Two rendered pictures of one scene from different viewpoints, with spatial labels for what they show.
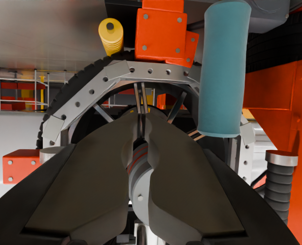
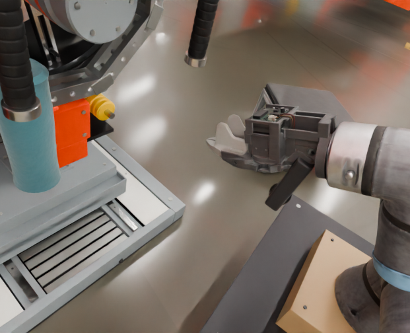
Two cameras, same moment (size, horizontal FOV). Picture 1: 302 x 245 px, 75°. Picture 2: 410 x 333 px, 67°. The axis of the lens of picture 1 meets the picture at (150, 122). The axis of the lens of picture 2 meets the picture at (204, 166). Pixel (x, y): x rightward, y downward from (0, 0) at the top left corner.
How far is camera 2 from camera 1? 53 cm
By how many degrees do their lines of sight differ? 78
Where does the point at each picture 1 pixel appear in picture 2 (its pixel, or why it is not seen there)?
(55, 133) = (154, 12)
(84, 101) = (129, 48)
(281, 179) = (32, 91)
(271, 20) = not seen: outside the picture
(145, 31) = (83, 124)
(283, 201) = (22, 65)
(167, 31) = (64, 132)
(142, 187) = (128, 14)
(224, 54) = (51, 151)
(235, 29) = (47, 172)
